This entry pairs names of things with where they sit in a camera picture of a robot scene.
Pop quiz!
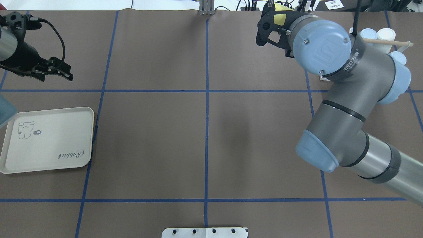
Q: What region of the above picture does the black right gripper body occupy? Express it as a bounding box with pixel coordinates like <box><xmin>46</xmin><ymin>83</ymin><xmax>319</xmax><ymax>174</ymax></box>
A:
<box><xmin>256</xmin><ymin>2</ymin><xmax>314</xmax><ymax>58</ymax></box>

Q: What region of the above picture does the pale green plastic cup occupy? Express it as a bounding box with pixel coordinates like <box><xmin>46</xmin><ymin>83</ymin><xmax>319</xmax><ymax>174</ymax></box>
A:
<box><xmin>375</xmin><ymin>28</ymin><xmax>396</xmax><ymax>53</ymax></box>

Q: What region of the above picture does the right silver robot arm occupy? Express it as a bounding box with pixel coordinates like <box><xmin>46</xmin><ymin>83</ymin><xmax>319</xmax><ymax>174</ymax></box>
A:
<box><xmin>256</xmin><ymin>0</ymin><xmax>423</xmax><ymax>206</ymax></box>

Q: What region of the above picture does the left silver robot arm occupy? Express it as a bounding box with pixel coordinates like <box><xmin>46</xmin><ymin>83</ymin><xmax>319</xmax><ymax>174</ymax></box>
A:
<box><xmin>0</xmin><ymin>12</ymin><xmax>73</xmax><ymax>82</ymax></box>

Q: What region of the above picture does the yellow plastic cup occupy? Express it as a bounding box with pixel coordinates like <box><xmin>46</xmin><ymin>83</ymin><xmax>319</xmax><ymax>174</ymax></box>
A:
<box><xmin>273</xmin><ymin>2</ymin><xmax>294</xmax><ymax>26</ymax></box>

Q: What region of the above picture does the white wire cup rack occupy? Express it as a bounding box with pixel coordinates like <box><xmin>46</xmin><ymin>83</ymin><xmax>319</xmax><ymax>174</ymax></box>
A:
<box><xmin>319</xmin><ymin>40</ymin><xmax>414</xmax><ymax>81</ymax></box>

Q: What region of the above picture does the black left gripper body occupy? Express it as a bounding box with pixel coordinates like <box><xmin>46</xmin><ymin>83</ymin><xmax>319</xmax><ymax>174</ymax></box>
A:
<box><xmin>0</xmin><ymin>12</ymin><xmax>73</xmax><ymax>82</ymax></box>

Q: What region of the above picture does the cream plastic serving tray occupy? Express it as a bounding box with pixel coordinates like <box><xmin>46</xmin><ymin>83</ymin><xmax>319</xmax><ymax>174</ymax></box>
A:
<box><xmin>0</xmin><ymin>107</ymin><xmax>94</xmax><ymax>174</ymax></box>

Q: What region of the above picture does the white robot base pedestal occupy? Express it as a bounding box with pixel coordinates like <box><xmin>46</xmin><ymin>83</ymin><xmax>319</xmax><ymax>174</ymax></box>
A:
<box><xmin>161</xmin><ymin>227</ymin><xmax>249</xmax><ymax>238</ymax></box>

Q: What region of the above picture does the blue plastic cup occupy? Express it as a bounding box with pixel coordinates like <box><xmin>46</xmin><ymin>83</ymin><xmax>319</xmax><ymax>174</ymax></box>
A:
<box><xmin>359</xmin><ymin>28</ymin><xmax>378</xmax><ymax>43</ymax></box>

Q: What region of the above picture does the grey aluminium camera post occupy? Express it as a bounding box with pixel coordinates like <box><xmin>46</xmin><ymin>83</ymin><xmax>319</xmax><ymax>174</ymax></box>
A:
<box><xmin>198</xmin><ymin>0</ymin><xmax>215</xmax><ymax>16</ymax></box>

